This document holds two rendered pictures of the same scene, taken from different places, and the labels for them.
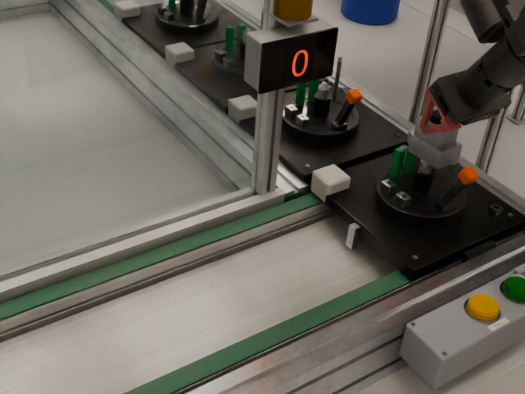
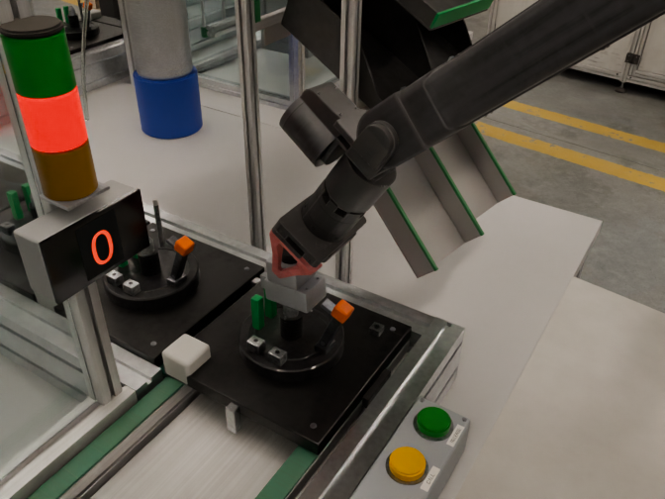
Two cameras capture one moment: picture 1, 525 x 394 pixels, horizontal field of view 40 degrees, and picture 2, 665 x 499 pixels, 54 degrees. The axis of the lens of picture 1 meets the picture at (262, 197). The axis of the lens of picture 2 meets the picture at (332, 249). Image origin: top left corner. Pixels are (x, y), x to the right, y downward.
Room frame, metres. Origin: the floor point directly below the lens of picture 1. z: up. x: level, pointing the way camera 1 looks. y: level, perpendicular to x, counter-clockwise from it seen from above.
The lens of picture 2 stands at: (0.30, -0.05, 1.57)
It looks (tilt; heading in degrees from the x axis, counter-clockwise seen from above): 35 degrees down; 338
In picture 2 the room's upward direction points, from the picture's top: 1 degrees clockwise
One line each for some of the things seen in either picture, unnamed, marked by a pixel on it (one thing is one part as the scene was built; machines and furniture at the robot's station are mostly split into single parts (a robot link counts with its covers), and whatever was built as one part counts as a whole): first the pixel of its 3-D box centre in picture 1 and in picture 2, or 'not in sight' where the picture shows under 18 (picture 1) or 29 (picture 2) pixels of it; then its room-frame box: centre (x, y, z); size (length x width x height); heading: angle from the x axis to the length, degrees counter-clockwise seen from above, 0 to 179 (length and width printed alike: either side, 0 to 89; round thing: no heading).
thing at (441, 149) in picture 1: (431, 133); (287, 272); (0.91, -0.24, 1.09); 0.08 x 0.04 x 0.07; 36
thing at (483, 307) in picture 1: (482, 309); (407, 465); (0.69, -0.30, 0.96); 0.04 x 0.04 x 0.02
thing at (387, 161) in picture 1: (416, 203); (292, 349); (0.91, -0.24, 0.96); 0.24 x 0.24 x 0.02; 36
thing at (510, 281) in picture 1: (517, 291); (433, 424); (0.73, -0.36, 0.96); 0.04 x 0.04 x 0.02
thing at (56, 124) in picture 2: not in sight; (52, 115); (0.89, -0.02, 1.33); 0.05 x 0.05 x 0.05
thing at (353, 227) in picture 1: (353, 236); (233, 418); (0.84, -0.14, 0.95); 0.01 x 0.01 x 0.04; 36
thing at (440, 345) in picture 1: (476, 325); (405, 482); (0.69, -0.30, 0.93); 0.21 x 0.07 x 0.06; 126
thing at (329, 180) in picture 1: (330, 184); (186, 358); (0.93, -0.10, 0.97); 0.05 x 0.05 x 0.04; 36
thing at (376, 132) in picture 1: (321, 102); (148, 257); (1.12, -0.09, 1.01); 0.24 x 0.24 x 0.13; 36
